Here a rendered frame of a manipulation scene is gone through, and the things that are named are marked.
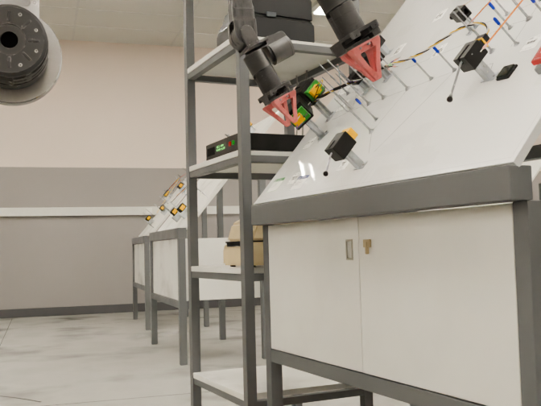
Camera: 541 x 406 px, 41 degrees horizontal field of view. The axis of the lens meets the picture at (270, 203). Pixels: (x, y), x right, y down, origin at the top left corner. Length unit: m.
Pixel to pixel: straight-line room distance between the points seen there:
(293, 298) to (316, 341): 0.18
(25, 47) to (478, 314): 1.03
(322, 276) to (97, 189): 7.14
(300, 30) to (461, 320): 1.48
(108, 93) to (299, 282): 7.25
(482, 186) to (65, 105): 8.00
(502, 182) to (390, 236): 0.44
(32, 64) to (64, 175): 7.58
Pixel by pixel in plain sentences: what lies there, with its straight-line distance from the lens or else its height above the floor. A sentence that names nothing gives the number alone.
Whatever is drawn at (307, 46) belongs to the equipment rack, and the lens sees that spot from 2.65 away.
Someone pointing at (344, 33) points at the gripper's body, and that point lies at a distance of 1.41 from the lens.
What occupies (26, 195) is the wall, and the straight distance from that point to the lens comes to 9.03.
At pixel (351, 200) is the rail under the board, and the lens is 1.84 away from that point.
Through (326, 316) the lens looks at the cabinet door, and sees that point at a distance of 2.05.
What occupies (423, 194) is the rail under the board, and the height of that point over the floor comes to 0.83.
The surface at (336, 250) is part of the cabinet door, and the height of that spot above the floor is 0.71.
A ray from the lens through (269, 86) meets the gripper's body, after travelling 1.86.
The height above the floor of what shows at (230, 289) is 0.46.
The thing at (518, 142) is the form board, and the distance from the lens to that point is 1.45.
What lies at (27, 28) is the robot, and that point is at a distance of 1.51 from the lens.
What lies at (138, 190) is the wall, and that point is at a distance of 9.10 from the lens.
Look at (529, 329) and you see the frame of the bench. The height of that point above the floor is 0.56.
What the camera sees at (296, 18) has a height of 1.56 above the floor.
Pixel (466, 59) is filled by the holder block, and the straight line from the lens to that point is 1.71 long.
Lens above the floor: 0.72
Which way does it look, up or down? 4 degrees up
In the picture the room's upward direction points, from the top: 2 degrees counter-clockwise
